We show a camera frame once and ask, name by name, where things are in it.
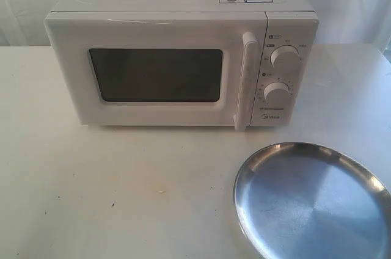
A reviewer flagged round stainless steel tray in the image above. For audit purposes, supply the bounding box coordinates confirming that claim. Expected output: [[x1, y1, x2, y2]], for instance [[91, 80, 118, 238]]
[[233, 142, 390, 258]]

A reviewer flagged upper white control knob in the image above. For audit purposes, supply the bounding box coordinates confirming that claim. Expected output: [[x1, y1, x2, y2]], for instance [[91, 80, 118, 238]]
[[270, 45, 301, 73]]

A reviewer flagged lower white control knob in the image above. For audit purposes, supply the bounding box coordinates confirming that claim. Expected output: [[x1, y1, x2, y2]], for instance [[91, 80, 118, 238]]
[[264, 82, 290, 106]]

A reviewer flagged white control knob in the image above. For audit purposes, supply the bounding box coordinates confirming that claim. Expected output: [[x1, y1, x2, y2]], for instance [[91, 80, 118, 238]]
[[264, 82, 290, 106], [270, 45, 301, 73]]

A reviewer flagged white microwave door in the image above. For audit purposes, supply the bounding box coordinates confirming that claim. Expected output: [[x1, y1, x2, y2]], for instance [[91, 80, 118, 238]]
[[45, 12, 268, 131]]

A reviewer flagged white microwave oven body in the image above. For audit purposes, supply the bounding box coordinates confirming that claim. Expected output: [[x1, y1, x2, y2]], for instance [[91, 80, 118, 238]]
[[50, 0, 318, 127]]

